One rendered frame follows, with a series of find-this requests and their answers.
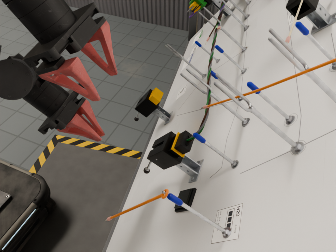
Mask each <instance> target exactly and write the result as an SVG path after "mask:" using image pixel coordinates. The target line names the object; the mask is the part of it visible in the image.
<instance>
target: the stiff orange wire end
mask: <svg viewBox="0 0 336 252"><path fill-rule="evenodd" d="M164 191H165V192H166V194H163V193H162V194H160V195H158V196H156V197H154V198H152V199H149V200H147V201H145V202H143V203H141V204H138V205H136V206H134V207H132V208H130V209H127V210H125V211H123V212H121V213H119V214H116V215H114V216H111V217H108V218H107V220H105V221H111V220H112V219H115V218H117V217H119V216H121V215H124V214H126V213H128V212H130V211H133V210H135V209H137V208H140V207H142V206H144V205H146V204H149V203H151V202H153V201H156V200H158V199H160V198H162V199H165V198H166V197H167V196H168V194H169V190H168V189H165V190H164Z"/></svg>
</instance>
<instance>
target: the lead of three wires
mask: <svg viewBox="0 0 336 252"><path fill-rule="evenodd" d="M210 104H211V91H210V90H209V89H207V104H206V105H210ZM209 113H210V107H209V108H207V109H205V116H204V118H203V121H202V123H201V125H200V128H199V130H198V131H197V132H196V133H198V134H199V135H200V134H201V133H202V131H203V129H204V127H205V124H206V122H207V120H208V118H209ZM194 139H195V138H194V136H192V137H191V138H190V139H187V140H186V141H189V142H188V143H190V142H192V141H193V140H194Z"/></svg>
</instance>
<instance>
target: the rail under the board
mask: <svg viewBox="0 0 336 252"><path fill-rule="evenodd" d="M189 43H190V42H189V41H188V42H187V45H186V47H185V50H184V52H183V55H182V56H183V57H184V55H185V53H186V50H187V48H188V45H189ZM181 63H182V59H180V62H179V64H178V67H177V69H176V72H175V74H174V77H173V79H172V82H171V84H170V87H169V89H168V91H167V94H166V96H165V99H164V101H163V104H162V106H161V107H162V108H164V105H165V103H166V100H167V98H168V95H169V93H170V90H171V88H172V85H173V83H174V80H175V78H176V75H177V73H178V70H179V68H180V65H181ZM158 121H159V117H158V116H157V119H156V121H155V123H154V126H153V128H152V131H151V133H150V136H149V138H148V141H147V143H146V146H145V148H144V150H143V153H142V155H141V158H140V160H139V163H138V165H137V168H136V170H135V173H134V175H133V178H132V180H131V182H130V185H129V187H128V190H127V192H126V195H125V197H124V200H123V202H122V205H121V207H120V210H119V212H118V214H119V213H121V212H122V211H123V209H124V206H125V204H126V201H127V198H128V196H129V193H130V191H131V188H132V186H133V183H134V181H135V178H136V176H137V173H138V171H139V168H140V166H141V163H142V161H143V158H144V156H145V153H146V151H147V148H148V146H149V143H150V141H151V138H152V136H153V133H154V131H155V128H156V126H157V123H158ZM119 219H120V216H118V217H117V218H116V219H115V222H114V224H113V227H112V229H111V232H110V234H109V237H108V239H107V242H106V244H105V246H104V249H103V251H102V252H106V251H107V249H108V246H109V244H110V241H111V239H112V236H113V234H114V231H115V229H116V226H117V224H118V221H119Z"/></svg>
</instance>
